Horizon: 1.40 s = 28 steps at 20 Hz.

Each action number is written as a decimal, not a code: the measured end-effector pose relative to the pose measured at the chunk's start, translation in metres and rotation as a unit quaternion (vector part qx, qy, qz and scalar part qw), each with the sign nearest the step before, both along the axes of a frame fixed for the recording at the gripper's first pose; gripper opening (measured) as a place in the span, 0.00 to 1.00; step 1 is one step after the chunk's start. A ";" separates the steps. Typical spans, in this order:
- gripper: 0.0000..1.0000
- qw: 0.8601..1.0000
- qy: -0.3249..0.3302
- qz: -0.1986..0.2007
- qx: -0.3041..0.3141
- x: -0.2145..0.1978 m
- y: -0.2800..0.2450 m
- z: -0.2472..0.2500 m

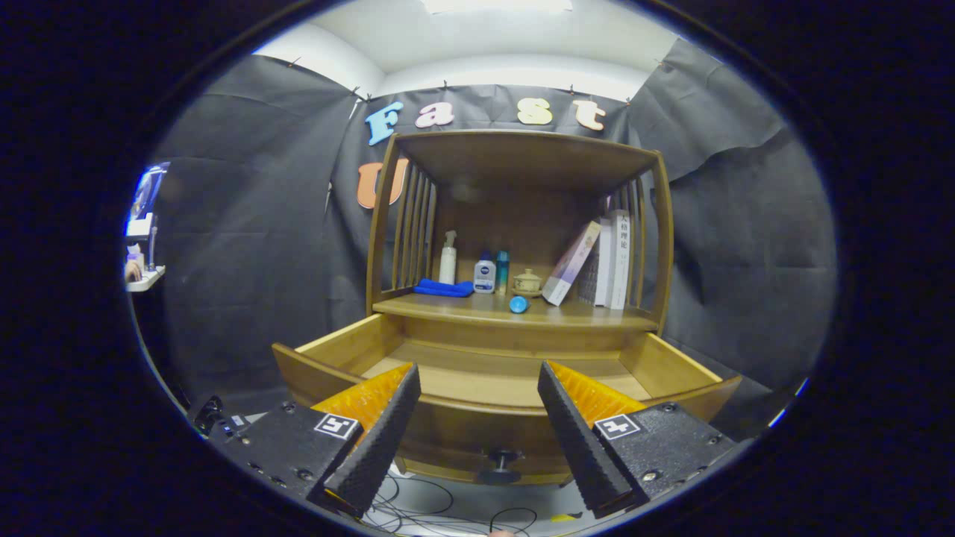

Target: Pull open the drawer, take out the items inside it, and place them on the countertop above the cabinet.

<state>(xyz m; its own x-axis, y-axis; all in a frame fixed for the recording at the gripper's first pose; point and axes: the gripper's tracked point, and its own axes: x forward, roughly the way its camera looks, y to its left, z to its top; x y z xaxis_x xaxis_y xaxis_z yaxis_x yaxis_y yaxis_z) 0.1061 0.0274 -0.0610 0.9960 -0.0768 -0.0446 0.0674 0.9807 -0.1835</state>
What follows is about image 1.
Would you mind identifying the small white shelf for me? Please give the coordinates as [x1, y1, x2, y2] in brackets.
[125, 266, 166, 292]

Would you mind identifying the black floor device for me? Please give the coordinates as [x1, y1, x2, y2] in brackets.
[192, 395, 251, 441]

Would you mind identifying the wooden drawer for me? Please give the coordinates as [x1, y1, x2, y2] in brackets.
[271, 313, 743, 486]

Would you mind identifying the wooden cabinet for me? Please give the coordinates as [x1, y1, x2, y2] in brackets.
[364, 129, 676, 351]

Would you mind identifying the white pump bottle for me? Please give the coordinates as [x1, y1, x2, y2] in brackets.
[439, 230, 458, 286]

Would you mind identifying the blue folded cloth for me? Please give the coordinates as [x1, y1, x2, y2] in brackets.
[413, 278, 475, 298]

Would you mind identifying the purple and white book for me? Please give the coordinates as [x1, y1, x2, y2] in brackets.
[542, 220, 602, 307]

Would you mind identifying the grey patterned book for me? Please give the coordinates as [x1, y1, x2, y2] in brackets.
[579, 216, 614, 307]

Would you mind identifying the black round drawer knob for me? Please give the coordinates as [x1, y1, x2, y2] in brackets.
[477, 447, 523, 486]

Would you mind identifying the wooden countertop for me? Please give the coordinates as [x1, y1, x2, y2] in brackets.
[372, 292, 659, 333]

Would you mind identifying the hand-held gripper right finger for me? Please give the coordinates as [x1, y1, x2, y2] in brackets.
[537, 360, 739, 519]

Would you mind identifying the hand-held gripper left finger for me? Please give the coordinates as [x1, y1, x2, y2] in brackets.
[213, 362, 422, 519]

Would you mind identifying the computer monitor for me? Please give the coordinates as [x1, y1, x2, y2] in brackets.
[128, 162, 171, 224]

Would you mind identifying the tangle of black cables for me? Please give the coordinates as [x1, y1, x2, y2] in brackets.
[366, 470, 542, 536]

